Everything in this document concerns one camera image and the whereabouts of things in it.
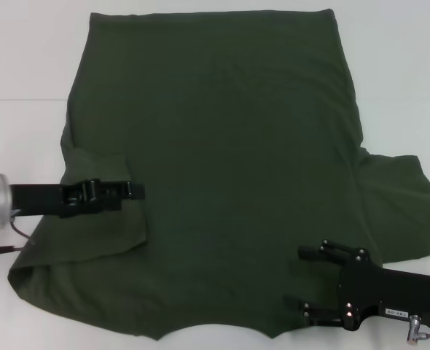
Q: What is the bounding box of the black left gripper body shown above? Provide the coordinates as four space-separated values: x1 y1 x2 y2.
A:
9 184 63 218

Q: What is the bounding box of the silver right gripper cable connector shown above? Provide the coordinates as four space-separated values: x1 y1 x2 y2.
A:
403 315 422 344

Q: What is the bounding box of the dark green t-shirt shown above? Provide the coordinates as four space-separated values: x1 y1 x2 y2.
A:
6 9 430 342

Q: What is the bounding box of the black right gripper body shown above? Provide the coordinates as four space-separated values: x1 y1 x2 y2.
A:
337 248 430 332

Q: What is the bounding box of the thin left gripper cable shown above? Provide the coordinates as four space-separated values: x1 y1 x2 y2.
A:
0 217 36 256

